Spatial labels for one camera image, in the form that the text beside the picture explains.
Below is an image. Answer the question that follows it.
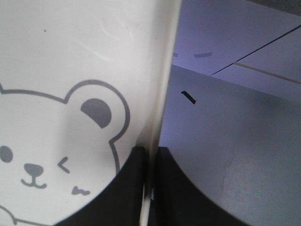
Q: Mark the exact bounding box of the black floor tape strip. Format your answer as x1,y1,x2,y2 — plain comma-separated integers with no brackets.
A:
181,90,196,104

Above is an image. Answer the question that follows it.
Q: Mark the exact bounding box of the cream bear serving tray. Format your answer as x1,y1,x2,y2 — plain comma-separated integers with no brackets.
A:
0,0,182,226

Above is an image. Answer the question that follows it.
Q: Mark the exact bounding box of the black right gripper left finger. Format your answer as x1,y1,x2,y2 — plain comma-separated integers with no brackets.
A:
57,147,145,226

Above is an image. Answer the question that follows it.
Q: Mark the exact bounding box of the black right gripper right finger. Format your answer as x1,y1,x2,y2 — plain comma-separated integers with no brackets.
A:
149,147,245,226

